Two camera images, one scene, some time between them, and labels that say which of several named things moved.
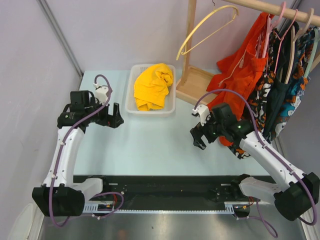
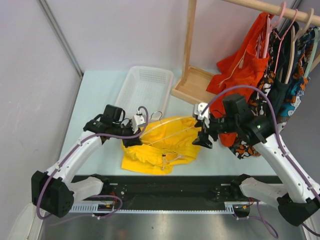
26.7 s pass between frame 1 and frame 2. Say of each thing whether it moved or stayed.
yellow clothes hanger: moved
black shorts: stayed
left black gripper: moved
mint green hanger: stayed
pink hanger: stayed
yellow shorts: moved
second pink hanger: stayed
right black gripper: stayed
